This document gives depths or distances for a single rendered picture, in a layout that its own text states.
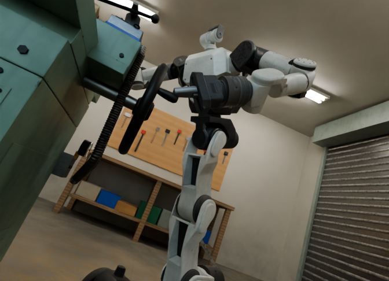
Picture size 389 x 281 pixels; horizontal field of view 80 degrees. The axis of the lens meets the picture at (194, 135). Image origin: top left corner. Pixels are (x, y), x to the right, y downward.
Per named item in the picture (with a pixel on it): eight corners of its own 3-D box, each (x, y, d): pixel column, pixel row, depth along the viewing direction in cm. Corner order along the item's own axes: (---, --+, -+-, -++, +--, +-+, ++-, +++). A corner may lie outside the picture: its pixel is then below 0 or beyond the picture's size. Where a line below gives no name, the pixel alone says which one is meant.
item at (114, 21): (138, 42, 65) (146, 28, 67) (100, 21, 63) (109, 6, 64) (134, 63, 77) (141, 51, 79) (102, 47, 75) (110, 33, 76)
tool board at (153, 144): (219, 191, 389) (235, 143, 415) (105, 144, 366) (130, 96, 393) (218, 191, 393) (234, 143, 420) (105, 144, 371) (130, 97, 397)
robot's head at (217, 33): (211, 47, 121) (215, 34, 122) (223, 43, 114) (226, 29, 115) (202, 41, 117) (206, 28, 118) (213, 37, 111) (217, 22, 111)
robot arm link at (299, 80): (282, 107, 76) (315, 98, 86) (293, 77, 70) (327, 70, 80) (258, 93, 83) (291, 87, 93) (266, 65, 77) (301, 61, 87)
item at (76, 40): (70, 44, 45) (81, 28, 47) (-50, -18, 41) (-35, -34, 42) (89, 104, 83) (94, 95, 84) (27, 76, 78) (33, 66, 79)
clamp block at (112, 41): (128, 67, 61) (142, 41, 64) (77, 41, 58) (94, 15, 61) (125, 88, 75) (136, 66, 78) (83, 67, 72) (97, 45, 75)
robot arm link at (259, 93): (234, 118, 68) (266, 115, 72) (245, 85, 61) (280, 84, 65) (219, 97, 76) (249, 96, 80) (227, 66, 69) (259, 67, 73)
